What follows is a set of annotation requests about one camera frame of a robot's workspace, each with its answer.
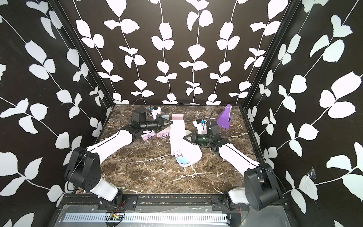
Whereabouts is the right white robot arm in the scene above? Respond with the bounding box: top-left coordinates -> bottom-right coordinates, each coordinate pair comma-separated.
183,132 -> 284,211

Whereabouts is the purple plastic stand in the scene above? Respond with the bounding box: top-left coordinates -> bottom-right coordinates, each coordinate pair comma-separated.
217,104 -> 232,129

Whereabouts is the small circuit board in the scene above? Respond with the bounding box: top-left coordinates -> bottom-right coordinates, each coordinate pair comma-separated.
106,213 -> 124,222

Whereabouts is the white perforated cable duct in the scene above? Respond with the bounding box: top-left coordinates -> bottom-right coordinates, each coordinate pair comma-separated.
61,213 -> 229,224

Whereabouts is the rainbow gradient sticker sheet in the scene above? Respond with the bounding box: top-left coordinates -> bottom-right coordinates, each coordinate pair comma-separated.
169,120 -> 186,147

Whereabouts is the white plastic storage box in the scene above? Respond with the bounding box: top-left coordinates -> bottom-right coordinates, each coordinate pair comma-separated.
171,141 -> 202,167

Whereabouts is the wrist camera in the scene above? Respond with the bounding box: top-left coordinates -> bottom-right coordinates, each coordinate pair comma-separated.
193,119 -> 220,135
131,106 -> 162,123

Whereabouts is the purple sticker sheet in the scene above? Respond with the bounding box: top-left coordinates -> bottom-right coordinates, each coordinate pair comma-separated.
141,131 -> 156,141

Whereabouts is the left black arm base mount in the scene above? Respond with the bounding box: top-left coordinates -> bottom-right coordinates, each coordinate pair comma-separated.
97,194 -> 138,212

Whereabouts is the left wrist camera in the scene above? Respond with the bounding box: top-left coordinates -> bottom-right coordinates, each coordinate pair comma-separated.
131,106 -> 162,123

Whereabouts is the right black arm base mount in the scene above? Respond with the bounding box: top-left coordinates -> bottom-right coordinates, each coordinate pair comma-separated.
208,194 -> 250,213

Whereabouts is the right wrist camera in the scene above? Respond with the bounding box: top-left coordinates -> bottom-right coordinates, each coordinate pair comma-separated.
193,119 -> 220,135

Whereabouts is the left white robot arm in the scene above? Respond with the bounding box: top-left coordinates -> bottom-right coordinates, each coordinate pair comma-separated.
65,116 -> 173,201

